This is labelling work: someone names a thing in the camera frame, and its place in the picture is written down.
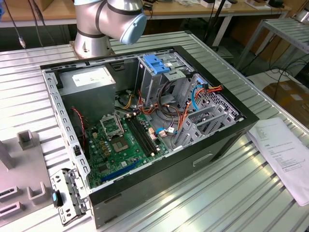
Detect CPU socket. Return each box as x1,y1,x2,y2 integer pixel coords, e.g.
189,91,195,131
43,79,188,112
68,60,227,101
111,137,129,153

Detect orange wire bundle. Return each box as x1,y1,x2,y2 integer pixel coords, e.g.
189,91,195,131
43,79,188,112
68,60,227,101
137,89,169,116

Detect black looped cable bundle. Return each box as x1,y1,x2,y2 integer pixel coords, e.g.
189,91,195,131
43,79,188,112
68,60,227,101
156,79,184,119

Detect grey power supply unit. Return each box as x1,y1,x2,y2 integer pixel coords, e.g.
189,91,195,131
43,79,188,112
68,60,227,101
57,65,117,124

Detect red black twisted fan wire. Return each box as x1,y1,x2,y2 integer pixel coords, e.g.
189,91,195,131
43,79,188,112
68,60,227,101
71,107,87,146

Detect silver card bracket latch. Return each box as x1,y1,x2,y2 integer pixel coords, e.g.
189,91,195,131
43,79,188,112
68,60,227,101
50,168,92,227

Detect short blue data wire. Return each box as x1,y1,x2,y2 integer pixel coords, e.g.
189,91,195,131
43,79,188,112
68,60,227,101
155,126,176,138

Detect grey metal disk bay cage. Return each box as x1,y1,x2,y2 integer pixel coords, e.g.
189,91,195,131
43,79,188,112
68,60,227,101
172,73,244,151

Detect white printed paper sheets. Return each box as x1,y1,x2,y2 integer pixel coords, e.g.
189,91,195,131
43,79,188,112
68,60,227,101
247,117,309,207

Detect blue plastic drive latch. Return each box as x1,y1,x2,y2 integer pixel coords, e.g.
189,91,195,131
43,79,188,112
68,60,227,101
142,54,171,75

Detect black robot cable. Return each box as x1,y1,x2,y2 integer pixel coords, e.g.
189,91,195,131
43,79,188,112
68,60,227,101
28,0,56,47

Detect orange red power wire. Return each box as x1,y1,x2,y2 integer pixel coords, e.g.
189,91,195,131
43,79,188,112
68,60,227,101
177,84,223,132

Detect black open PC case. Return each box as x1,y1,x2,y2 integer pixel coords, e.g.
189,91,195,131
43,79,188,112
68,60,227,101
40,44,260,229

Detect green motherboard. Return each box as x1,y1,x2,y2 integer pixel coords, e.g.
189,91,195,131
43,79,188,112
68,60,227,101
84,112,169,189

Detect yellow power supply wires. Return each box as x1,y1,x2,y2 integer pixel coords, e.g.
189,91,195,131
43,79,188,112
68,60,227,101
117,93,134,110

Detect metal socket cover frame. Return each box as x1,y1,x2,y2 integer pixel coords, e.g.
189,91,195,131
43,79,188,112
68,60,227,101
99,113,126,140

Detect brown cardboard box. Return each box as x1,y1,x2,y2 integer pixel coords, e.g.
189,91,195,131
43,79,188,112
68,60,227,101
262,81,309,117

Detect wooden desk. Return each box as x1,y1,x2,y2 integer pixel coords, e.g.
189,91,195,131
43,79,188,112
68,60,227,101
0,0,293,28

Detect grey cable with metal plug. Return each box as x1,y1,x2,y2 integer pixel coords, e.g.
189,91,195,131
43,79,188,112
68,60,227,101
3,0,27,48

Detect metal slat rack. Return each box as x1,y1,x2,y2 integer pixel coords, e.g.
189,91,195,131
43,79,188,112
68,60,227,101
235,18,309,71

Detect blue data wire with plug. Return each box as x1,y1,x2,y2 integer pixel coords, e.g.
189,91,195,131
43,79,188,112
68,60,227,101
191,76,209,112

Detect grey parts rack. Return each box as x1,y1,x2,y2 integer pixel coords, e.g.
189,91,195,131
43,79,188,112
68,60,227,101
0,129,53,226

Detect black RAM slot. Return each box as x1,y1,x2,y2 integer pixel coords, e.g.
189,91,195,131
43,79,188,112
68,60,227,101
133,115,158,154
129,116,155,156
125,117,152,157
136,114,161,153

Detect grey metal optical drive cage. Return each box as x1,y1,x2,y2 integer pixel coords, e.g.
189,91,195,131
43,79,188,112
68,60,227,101
135,52,195,107

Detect blue expansion slot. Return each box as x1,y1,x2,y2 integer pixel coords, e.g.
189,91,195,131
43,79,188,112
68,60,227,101
100,158,140,184

